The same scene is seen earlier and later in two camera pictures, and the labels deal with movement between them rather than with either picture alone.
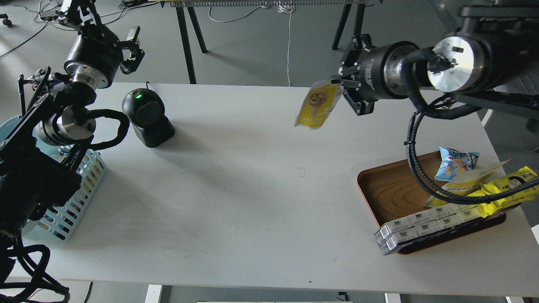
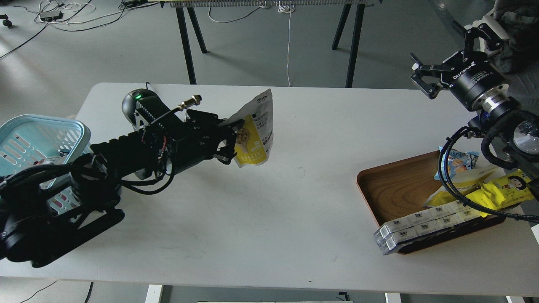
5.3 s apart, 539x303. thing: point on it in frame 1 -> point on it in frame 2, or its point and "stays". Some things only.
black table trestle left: [185, 37] stays
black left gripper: [95, 57] -> [191, 141]
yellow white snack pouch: [322, 97] -> [254, 139]
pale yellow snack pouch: [464, 184] stays
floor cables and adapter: [47, 11] stays
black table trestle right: [359, 14] stays
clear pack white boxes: [390, 234] stays
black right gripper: [379, 68] -> [476, 81]
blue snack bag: [454, 162] stays
